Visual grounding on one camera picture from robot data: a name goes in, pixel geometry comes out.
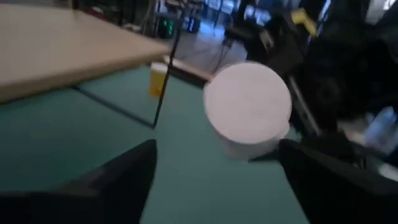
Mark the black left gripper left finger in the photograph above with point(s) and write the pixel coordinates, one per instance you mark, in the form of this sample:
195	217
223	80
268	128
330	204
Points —
124	186

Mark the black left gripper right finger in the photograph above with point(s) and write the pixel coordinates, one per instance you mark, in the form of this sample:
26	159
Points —
335	193

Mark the orange pill vial white cap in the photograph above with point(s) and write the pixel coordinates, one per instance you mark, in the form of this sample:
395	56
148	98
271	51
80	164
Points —
157	81

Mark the white Trader Joe's melatonin bottle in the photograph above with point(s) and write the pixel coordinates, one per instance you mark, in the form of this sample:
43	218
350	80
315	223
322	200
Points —
248	102

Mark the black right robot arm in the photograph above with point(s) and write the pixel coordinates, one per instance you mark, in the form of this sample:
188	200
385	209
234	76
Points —
342	74

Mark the black computer green lights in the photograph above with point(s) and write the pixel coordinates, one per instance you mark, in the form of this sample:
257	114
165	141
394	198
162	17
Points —
168	28

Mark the black computer blue lights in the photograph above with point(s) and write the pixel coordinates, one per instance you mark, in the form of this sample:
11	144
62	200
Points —
191	24

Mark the wooden shelf black metal frame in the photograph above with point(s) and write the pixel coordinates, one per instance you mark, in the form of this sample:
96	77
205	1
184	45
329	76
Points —
62	46

